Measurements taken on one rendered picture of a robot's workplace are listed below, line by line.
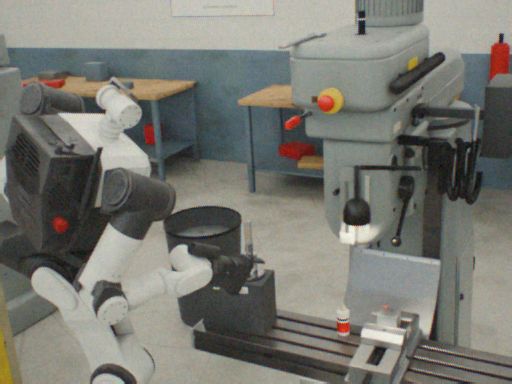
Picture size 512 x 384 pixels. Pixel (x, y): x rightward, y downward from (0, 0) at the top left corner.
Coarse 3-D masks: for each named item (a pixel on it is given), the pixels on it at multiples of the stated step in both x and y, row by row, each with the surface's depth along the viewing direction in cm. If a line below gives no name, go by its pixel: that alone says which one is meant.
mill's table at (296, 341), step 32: (288, 320) 226; (320, 320) 223; (224, 352) 219; (256, 352) 214; (288, 352) 206; (320, 352) 205; (352, 352) 204; (416, 352) 202; (448, 352) 201; (480, 352) 200
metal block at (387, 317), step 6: (384, 312) 198; (390, 312) 198; (396, 312) 198; (378, 318) 197; (384, 318) 197; (390, 318) 196; (396, 318) 195; (384, 324) 197; (390, 324) 196; (396, 324) 196
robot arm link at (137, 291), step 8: (152, 272) 167; (128, 280) 164; (136, 280) 164; (144, 280) 165; (152, 280) 165; (160, 280) 166; (128, 288) 162; (136, 288) 162; (144, 288) 163; (152, 288) 165; (160, 288) 166; (80, 296) 159; (88, 296) 156; (128, 296) 161; (136, 296) 162; (144, 296) 163; (152, 296) 165; (88, 304) 156; (128, 304) 161; (136, 304) 163
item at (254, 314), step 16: (272, 272) 217; (208, 288) 216; (256, 288) 210; (272, 288) 218; (208, 304) 219; (224, 304) 216; (240, 304) 214; (256, 304) 212; (272, 304) 219; (208, 320) 221; (224, 320) 219; (240, 320) 216; (256, 320) 214; (272, 320) 221
